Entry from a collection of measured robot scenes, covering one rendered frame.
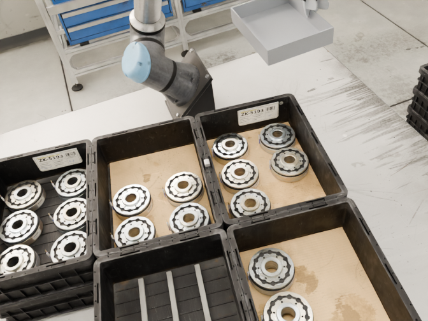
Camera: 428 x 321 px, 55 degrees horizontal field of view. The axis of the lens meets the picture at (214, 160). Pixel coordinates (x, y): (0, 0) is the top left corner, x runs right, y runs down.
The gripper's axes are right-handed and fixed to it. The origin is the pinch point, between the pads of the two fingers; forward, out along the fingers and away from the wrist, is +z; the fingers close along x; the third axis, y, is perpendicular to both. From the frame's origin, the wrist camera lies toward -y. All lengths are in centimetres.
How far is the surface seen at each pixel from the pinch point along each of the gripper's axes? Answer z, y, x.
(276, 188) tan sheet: 32, 36, -25
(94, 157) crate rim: 32, 10, -68
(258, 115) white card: 24.8, 13.5, -19.5
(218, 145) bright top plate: 30.4, 16.7, -33.6
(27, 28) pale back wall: 116, -255, -71
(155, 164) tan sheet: 38, 11, -51
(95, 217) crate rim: 33, 30, -72
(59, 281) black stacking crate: 43, 37, -83
